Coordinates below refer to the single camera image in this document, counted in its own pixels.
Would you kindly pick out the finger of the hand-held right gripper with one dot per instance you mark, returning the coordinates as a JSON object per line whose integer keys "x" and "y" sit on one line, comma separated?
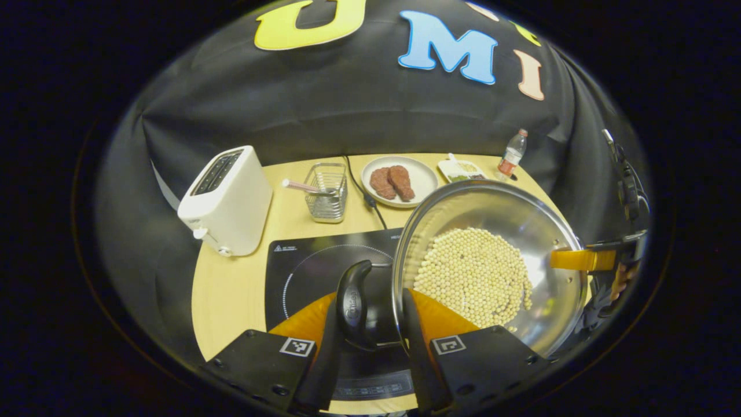
{"x": 579, "y": 260}

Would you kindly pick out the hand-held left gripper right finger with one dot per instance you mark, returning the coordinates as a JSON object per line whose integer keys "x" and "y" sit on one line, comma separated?
{"x": 422, "y": 370}

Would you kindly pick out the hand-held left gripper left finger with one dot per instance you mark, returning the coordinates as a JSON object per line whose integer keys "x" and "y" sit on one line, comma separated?
{"x": 324, "y": 376}

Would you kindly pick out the black induction cooktop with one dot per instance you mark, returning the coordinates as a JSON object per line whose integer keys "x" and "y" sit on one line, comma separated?
{"x": 307, "y": 272}

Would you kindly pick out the pile of yellow soybeans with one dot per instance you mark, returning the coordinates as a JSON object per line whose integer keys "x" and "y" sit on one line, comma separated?
{"x": 469, "y": 272}

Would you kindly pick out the clear water bottle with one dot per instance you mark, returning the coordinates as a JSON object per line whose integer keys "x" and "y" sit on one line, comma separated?
{"x": 512, "y": 156}

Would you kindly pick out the pile of green beans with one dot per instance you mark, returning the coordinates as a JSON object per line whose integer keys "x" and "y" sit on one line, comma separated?
{"x": 460, "y": 177}

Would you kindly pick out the white divided condiment dish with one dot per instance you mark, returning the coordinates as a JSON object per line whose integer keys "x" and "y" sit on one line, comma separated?
{"x": 448, "y": 168}

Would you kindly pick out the white oval plate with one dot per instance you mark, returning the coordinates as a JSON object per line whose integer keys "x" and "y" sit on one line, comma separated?
{"x": 425, "y": 176}

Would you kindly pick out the brown meat slice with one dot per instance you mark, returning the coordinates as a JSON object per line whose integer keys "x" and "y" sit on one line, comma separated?
{"x": 401, "y": 180}
{"x": 382, "y": 182}

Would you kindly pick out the white toaster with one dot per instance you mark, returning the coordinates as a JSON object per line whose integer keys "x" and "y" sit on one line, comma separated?
{"x": 231, "y": 208}

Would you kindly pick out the pink stick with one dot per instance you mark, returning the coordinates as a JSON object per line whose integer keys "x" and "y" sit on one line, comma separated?
{"x": 298, "y": 185}

